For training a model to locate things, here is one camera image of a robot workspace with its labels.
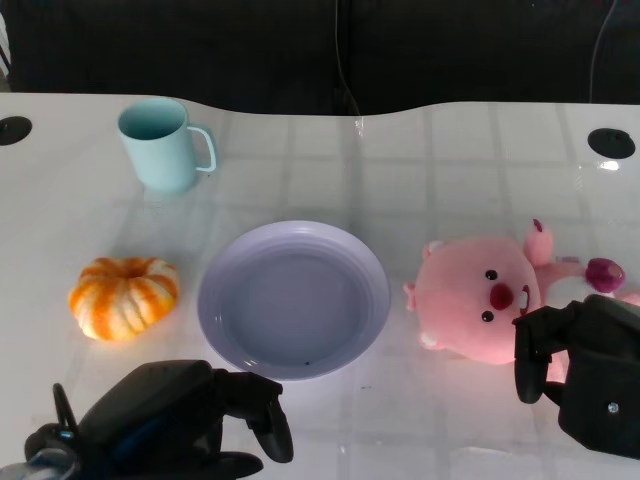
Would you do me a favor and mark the black sofa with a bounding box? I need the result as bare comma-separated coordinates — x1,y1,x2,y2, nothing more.
0,0,640,117

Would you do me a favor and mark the lavender round plate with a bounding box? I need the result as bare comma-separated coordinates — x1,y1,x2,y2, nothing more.
196,220,392,382

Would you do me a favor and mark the orange striped pumpkin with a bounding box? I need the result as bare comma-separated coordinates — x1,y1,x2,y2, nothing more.
67,256,180,343

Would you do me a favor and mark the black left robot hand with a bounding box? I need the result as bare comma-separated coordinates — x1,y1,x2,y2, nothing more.
78,358,295,480

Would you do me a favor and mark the black table grommet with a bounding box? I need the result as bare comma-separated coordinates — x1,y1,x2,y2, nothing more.
0,116,34,147
587,127,636,160

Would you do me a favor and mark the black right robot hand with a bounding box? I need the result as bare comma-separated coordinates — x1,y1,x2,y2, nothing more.
512,293,640,459

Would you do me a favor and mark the pink plush doll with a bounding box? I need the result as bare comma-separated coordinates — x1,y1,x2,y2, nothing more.
403,218,627,382

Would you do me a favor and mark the light blue mug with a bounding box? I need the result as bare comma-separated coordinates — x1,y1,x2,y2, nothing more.
117,97,219,195

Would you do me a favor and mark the grey hanging cable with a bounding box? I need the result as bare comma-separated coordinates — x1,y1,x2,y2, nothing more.
588,0,620,104

